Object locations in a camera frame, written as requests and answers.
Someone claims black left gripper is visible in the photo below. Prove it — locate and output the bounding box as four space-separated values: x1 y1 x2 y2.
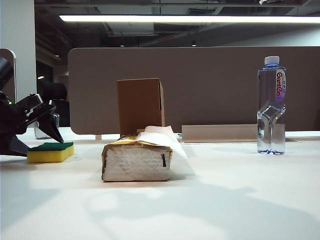
0 99 65 158

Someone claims yellow sponge with green pad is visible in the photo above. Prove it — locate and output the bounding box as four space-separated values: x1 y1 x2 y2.
26 141 75 164

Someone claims clear plastic water bottle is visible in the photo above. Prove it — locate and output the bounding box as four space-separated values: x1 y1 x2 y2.
256 55 287 155

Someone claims clear glass mug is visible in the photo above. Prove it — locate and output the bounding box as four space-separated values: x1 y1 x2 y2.
34 112 60 140

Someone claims black office chair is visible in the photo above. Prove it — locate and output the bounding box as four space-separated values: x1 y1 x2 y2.
37 79 72 127

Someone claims narrow brown desk divider panel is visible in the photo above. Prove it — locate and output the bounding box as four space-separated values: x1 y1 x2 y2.
0 48 18 103

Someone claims tissue pack in yellow wrapper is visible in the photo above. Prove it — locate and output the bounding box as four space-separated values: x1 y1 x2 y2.
101 133 173 183

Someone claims brown cardboard box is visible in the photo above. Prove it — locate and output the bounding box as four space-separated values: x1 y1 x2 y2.
116 77 166 136

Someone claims white tissue sheet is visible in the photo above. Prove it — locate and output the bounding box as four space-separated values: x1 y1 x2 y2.
136 125 197 177

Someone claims long ceiling light strip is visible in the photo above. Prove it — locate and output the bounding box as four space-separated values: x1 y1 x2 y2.
58 14 320 24

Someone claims wide brown desk divider panel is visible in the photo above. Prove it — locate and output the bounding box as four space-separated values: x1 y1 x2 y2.
67 46 320 136

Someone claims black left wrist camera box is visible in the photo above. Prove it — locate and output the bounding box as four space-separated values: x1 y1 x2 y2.
16 93 44 112

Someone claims beige metal desk rail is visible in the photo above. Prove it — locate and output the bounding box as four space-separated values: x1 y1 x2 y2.
181 124 259 143

